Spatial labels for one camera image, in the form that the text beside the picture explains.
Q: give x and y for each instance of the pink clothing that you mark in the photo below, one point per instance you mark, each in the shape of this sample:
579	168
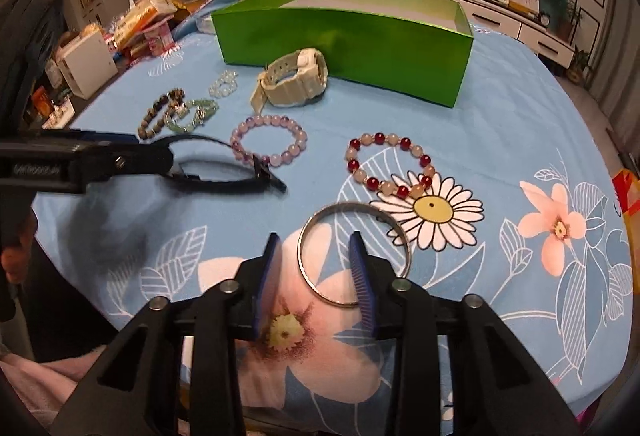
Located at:
35	386

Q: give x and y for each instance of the pile of snack packets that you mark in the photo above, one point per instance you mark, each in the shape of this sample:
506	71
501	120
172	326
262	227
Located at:
145	21

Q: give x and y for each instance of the small potted plant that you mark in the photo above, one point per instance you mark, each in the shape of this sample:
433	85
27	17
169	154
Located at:
580	66

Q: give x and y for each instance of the white television cabinet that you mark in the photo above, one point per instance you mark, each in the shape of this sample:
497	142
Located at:
505	16

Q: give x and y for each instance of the tall potted plant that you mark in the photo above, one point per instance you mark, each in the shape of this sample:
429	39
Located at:
569	19

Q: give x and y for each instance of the green cardboard box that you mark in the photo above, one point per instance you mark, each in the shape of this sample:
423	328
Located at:
350	46

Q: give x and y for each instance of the black wrist watch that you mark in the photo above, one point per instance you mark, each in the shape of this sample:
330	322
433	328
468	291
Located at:
225	185

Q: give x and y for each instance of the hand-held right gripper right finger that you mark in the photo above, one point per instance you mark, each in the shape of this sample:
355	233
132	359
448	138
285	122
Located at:
362	277

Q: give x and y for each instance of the white square box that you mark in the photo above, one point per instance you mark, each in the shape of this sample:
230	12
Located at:
87	64

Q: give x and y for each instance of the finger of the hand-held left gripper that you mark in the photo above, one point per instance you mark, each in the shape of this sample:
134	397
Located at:
145	159
120	137

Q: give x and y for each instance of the silver bangle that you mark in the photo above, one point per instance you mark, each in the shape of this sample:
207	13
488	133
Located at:
305	271

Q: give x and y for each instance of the person's left hand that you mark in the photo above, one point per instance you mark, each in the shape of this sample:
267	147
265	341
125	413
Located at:
17	251

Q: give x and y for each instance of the red and yellow bag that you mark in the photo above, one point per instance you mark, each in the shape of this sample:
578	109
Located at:
629	193

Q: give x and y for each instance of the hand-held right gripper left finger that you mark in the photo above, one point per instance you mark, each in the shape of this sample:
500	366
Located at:
267	277

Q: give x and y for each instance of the white wrist watch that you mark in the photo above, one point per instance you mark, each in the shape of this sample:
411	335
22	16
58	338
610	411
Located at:
295	84

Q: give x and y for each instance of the small alarm clock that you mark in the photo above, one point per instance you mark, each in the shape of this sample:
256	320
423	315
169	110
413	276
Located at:
545	19

